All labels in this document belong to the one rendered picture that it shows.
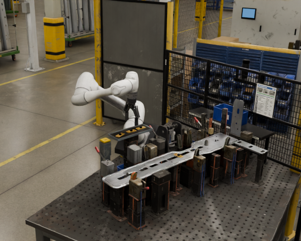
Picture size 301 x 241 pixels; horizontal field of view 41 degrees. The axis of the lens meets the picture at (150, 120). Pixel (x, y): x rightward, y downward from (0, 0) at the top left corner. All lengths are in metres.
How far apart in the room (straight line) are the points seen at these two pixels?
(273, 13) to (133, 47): 4.89
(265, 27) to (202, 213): 7.43
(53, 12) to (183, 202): 8.20
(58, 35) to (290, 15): 5.67
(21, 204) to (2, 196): 0.29
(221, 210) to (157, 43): 3.07
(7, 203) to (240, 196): 2.52
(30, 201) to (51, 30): 6.78
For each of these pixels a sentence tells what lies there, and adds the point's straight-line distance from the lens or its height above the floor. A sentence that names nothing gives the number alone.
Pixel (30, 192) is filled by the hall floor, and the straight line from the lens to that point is 4.84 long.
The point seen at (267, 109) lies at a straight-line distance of 3.91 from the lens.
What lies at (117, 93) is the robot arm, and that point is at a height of 1.56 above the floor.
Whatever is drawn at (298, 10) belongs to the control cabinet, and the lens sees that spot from 9.94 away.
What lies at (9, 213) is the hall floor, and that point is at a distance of 4.54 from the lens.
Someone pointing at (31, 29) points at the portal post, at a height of 0.97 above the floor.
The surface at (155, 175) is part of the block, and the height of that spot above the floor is 1.03.
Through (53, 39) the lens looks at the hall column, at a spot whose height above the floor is 0.57.
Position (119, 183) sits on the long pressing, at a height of 1.00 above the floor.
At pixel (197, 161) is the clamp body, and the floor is 1.01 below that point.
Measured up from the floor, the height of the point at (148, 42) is 1.42.
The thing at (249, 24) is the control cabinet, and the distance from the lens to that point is 10.21.
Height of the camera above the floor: 2.45
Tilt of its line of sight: 21 degrees down
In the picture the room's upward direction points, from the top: 2 degrees clockwise
